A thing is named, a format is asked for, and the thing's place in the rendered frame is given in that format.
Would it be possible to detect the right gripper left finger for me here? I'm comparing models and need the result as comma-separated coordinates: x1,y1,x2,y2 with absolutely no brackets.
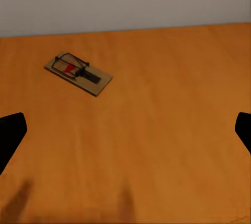
0,112,27,175

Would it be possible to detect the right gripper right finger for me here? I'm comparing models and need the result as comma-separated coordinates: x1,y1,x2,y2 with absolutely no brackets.
235,112,251,153

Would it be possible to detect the mousetrap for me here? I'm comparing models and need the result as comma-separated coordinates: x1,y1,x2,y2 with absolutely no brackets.
44,51,113,98

